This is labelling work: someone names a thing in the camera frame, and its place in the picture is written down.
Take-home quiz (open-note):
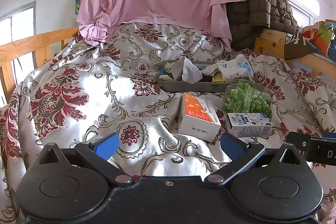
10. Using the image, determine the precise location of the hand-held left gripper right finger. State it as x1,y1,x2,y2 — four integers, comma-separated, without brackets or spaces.
204,132,305,186

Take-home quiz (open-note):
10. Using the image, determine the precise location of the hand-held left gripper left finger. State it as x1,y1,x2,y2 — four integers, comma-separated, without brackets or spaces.
39,132,135,187

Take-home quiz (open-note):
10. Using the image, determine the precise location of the grey tray with cartoon print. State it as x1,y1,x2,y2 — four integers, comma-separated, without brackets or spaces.
157,59,261,94

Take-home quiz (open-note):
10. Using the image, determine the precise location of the white towel with blue print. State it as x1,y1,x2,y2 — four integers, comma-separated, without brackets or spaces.
202,54,254,81

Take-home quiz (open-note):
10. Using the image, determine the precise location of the grey cloth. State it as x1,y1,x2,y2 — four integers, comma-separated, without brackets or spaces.
171,57,203,84

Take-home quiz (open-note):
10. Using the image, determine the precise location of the blue white milk carton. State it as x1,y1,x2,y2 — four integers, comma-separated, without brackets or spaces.
227,112,273,139

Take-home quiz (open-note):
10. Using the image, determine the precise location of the white orange medicine box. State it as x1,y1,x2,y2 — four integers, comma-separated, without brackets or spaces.
177,92,222,143

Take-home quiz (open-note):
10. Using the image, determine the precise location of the clear container of green beads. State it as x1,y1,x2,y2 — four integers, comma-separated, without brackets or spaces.
222,82,273,115

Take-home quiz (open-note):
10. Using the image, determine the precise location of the floral satin bedspread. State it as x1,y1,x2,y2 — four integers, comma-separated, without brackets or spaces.
0,22,336,224

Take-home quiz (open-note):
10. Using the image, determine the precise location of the brown printed cloth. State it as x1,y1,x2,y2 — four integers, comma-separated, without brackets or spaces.
284,32,319,60

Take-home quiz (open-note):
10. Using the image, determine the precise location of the orange green patterned cloth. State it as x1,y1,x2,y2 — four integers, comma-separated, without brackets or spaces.
301,19,336,57

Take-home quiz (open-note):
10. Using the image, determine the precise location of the olive quilted jacket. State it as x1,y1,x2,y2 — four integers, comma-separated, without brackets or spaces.
226,0,299,51

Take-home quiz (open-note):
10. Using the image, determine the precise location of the white framed window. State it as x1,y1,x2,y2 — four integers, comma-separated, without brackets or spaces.
0,1,36,106

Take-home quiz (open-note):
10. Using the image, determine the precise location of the wooden bunk frame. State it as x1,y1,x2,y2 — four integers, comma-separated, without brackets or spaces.
253,29,336,78

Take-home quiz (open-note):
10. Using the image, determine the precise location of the wooden bed rail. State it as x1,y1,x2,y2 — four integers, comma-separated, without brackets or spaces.
0,27,80,107

